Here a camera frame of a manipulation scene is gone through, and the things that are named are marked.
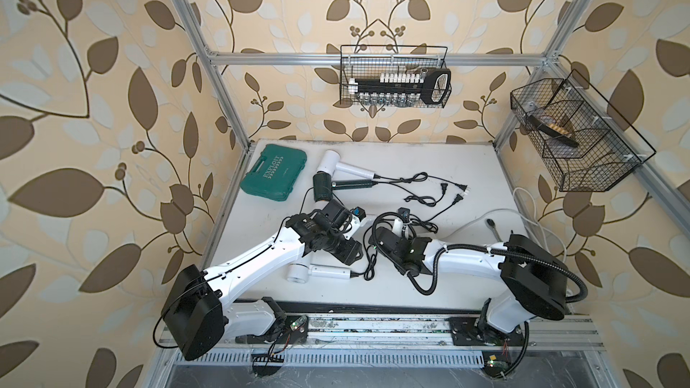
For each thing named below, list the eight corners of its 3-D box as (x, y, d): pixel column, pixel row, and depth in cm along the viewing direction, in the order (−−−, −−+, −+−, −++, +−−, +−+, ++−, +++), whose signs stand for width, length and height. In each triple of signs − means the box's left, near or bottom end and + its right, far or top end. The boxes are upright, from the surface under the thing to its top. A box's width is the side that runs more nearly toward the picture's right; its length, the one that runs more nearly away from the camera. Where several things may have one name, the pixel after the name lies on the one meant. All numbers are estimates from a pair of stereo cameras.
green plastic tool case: (239, 191, 106) (236, 184, 103) (270, 148, 121) (267, 141, 118) (285, 203, 102) (282, 196, 99) (310, 158, 118) (309, 151, 114)
